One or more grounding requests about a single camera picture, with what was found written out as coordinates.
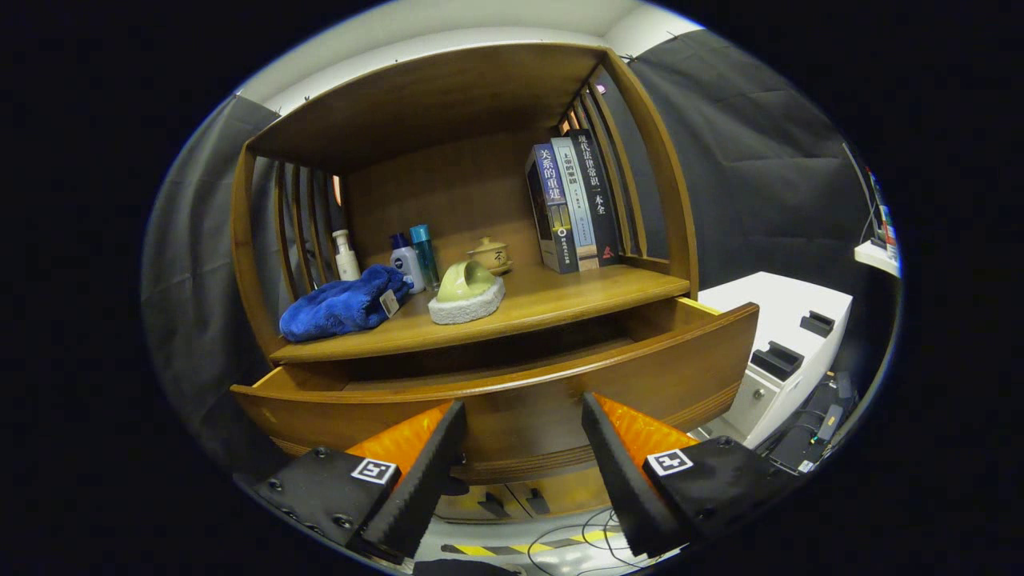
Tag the white pump bottle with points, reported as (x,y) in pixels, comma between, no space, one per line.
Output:
(346,262)

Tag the white lotion bottle blue cap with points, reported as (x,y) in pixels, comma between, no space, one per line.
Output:
(406,264)

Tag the light grey spine book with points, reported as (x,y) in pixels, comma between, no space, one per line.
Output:
(578,200)

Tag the wooden cabinet door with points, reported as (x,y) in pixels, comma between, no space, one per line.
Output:
(464,506)
(576,492)

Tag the wooden cabinet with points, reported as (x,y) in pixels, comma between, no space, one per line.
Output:
(448,192)

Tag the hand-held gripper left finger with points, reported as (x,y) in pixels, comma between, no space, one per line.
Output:
(424,488)

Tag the black electronic equipment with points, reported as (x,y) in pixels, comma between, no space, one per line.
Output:
(812,436)

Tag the yellow black floor tape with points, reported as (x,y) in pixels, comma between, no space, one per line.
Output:
(512,548)

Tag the white drawer unit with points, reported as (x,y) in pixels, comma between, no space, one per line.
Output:
(768,296)

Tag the blue towel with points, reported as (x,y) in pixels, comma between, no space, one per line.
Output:
(336,308)

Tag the black spine book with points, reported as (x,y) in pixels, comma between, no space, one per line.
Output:
(596,192)

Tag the wooden countertop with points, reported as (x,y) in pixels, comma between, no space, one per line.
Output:
(560,296)

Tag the wooden drawer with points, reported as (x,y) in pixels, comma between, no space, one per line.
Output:
(520,408)

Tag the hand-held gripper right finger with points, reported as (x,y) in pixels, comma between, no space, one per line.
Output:
(624,480)

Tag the tan lidded teacup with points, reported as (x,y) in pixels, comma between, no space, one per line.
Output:
(490,256)

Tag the teal bottle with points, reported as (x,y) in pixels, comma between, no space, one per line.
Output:
(424,256)

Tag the white side table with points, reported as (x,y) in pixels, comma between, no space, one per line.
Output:
(876,258)

